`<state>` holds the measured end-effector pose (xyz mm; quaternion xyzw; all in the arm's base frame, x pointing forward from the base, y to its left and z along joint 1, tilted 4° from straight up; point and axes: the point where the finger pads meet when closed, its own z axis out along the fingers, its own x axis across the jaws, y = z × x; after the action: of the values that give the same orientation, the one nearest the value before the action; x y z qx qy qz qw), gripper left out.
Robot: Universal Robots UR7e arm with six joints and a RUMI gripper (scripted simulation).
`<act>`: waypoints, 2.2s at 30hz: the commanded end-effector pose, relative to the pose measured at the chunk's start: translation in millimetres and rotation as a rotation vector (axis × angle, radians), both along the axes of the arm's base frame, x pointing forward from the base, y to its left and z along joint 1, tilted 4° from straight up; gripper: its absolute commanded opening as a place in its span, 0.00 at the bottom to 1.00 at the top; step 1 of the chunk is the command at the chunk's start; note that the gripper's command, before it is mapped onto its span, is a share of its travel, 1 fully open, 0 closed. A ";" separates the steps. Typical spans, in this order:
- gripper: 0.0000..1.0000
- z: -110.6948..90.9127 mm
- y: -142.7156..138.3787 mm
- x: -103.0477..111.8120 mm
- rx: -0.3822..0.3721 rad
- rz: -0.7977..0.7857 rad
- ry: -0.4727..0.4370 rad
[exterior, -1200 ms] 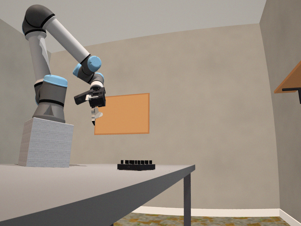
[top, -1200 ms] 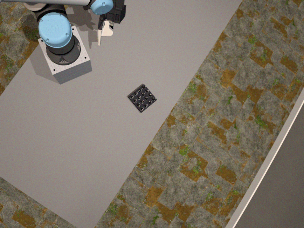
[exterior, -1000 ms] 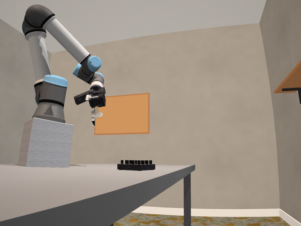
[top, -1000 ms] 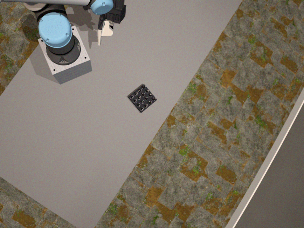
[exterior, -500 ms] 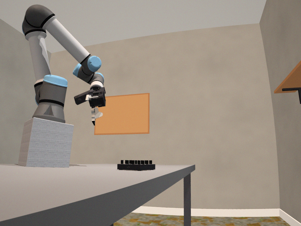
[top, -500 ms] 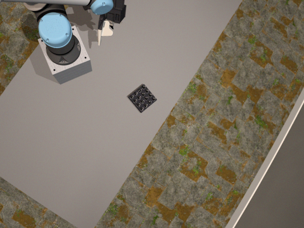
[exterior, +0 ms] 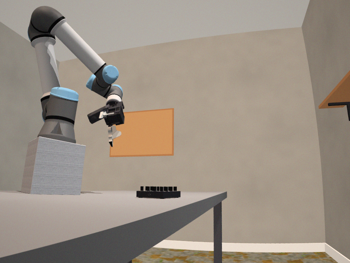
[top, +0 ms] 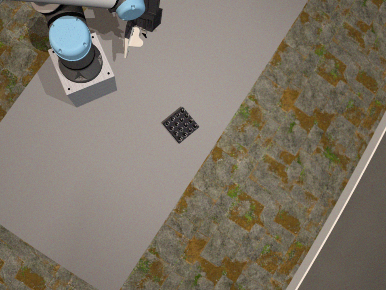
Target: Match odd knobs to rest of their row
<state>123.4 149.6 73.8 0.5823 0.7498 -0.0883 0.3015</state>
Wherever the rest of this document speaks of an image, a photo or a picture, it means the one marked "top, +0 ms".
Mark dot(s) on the dark grey knob panel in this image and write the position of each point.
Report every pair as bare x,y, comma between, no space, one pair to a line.
181,125

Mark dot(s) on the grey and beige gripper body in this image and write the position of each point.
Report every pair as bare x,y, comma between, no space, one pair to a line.
152,16

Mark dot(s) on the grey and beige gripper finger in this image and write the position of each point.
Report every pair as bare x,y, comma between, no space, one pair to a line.
132,38
144,32

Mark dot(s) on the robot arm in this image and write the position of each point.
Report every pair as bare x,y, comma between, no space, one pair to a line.
69,36

